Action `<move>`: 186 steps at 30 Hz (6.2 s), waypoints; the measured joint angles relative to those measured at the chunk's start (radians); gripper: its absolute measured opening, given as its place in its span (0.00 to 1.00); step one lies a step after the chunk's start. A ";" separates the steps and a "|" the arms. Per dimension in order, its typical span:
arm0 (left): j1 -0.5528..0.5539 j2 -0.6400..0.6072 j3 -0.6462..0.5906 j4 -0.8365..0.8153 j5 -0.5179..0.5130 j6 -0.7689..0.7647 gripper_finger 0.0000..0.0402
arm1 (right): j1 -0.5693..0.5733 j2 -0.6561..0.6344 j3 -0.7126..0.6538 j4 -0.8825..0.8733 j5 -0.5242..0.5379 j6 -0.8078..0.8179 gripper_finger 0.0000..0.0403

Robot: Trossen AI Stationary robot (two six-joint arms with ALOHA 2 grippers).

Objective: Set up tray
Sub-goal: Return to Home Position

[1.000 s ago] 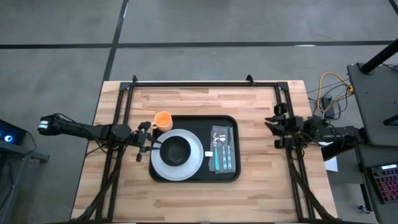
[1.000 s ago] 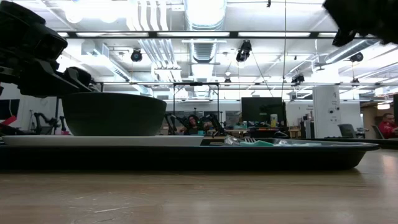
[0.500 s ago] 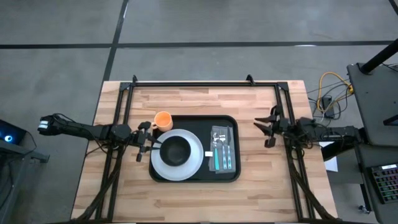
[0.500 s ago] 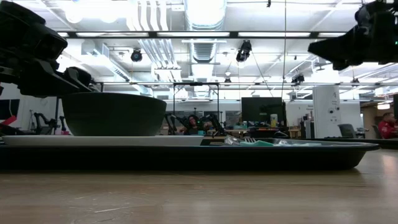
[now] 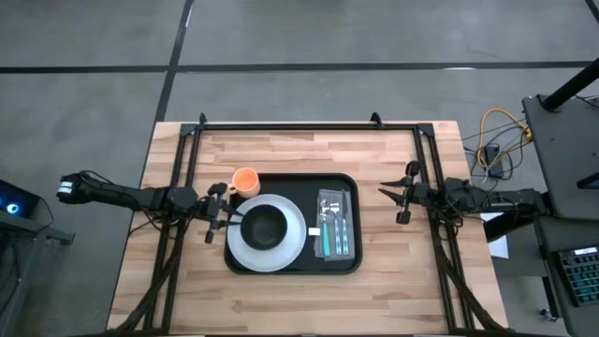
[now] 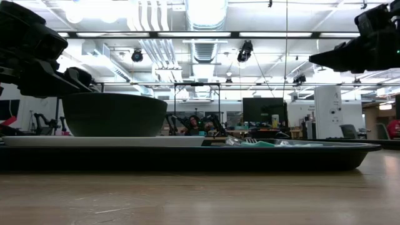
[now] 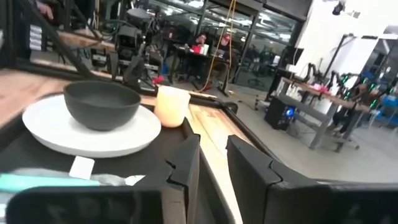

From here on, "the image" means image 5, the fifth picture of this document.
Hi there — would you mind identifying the white paper sheet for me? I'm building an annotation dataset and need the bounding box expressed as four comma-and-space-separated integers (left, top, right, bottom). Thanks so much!
478, 212, 510, 260

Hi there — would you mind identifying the teal handled spoon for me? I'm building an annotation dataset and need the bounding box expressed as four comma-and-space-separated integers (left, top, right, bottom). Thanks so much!
318, 198, 332, 257

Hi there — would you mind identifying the black keyboard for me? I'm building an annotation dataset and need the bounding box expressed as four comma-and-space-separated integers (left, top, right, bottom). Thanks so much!
555, 246, 599, 309

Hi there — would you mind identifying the white plate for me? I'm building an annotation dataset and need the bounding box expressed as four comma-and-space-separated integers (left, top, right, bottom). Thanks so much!
226, 193, 308, 274

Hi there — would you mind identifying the black plastic tray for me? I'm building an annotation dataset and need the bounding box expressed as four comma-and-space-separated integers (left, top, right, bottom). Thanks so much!
223, 172, 364, 276

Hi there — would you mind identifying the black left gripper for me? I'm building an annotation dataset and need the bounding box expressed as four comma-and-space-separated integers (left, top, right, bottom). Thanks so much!
197, 182, 245, 245

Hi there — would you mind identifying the teal handled knife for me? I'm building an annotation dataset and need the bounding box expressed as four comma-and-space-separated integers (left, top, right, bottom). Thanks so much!
341, 188, 352, 256

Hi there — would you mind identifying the black power adapter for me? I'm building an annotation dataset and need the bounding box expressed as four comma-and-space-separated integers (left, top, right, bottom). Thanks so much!
483, 143, 505, 180

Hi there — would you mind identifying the black bowl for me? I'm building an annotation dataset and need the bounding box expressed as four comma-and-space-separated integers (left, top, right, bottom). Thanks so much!
239, 203, 289, 252

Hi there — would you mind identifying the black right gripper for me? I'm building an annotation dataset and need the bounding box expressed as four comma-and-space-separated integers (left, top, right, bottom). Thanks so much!
377, 159, 445, 227

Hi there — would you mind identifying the black pole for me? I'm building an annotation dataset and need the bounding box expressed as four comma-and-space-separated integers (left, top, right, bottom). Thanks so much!
542, 57, 599, 112

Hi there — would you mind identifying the grey cloth napkin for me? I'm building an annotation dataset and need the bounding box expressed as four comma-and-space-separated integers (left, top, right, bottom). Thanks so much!
314, 187, 357, 262

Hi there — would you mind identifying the teal handled fork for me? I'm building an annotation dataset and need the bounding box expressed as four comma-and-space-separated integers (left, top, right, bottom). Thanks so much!
329, 195, 343, 256

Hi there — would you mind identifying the black cable bundle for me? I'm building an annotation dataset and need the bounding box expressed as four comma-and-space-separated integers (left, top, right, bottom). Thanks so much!
427, 219, 512, 337
106, 219, 189, 337

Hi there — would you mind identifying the grey metal stand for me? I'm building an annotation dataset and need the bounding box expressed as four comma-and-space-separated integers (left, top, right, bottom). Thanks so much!
0, 212, 77, 337

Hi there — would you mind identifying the black computer with blue light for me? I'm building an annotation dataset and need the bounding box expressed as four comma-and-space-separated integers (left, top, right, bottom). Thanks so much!
0, 179, 41, 219

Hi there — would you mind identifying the yellow cable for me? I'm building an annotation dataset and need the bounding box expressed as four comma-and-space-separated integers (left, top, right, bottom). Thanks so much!
476, 108, 533, 170

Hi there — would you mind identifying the orange mug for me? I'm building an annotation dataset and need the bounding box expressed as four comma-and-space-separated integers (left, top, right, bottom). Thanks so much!
226, 167, 262, 200

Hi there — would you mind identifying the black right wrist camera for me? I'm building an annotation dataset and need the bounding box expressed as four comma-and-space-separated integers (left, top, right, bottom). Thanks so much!
441, 177, 475, 200

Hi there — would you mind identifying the grey desk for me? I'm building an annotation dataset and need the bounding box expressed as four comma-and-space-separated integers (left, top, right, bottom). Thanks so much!
520, 93, 599, 337

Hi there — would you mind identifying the black table frame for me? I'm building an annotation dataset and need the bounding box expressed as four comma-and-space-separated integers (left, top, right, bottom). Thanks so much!
139, 111, 469, 334

